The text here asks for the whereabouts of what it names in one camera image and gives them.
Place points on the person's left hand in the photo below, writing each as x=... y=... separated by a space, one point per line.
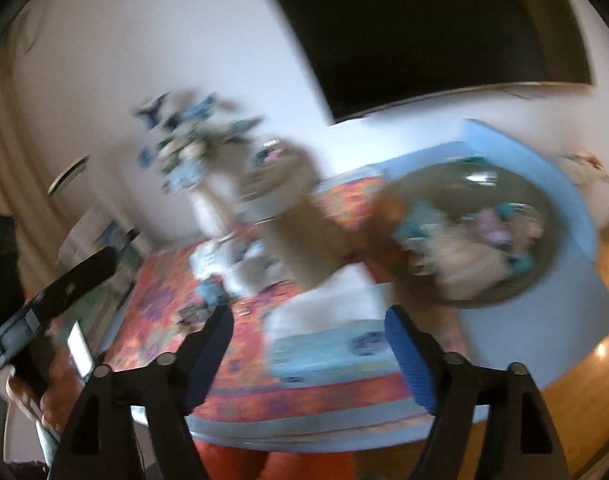
x=59 y=395

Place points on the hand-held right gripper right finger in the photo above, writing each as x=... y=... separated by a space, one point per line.
x=412 y=355

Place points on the person's orange trousers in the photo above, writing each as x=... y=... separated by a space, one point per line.
x=264 y=462

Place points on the white ribbed vase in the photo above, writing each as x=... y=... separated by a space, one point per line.
x=212 y=215

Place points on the oval wall fixture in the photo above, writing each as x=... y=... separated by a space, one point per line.
x=68 y=175

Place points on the round grey basket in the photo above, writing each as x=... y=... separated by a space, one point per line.
x=529 y=200

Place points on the floral blanket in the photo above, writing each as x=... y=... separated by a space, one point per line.
x=154 y=320

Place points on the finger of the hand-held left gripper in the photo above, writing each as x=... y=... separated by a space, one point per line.
x=74 y=282

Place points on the brown teddy bear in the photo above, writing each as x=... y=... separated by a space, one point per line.
x=379 y=230

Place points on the beige curtain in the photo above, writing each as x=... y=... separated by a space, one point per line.
x=2 y=160

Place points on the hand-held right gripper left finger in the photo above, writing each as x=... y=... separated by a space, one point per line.
x=212 y=355

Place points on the white folded cloth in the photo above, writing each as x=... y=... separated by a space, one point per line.
x=329 y=300

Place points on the cardboard box with items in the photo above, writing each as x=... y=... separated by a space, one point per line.
x=279 y=185

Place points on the light blue printed cloth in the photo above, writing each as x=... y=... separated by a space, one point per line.
x=324 y=357

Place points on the blue artificial flowers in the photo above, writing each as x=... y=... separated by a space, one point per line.
x=194 y=140

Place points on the black television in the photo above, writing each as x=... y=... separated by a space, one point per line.
x=409 y=30

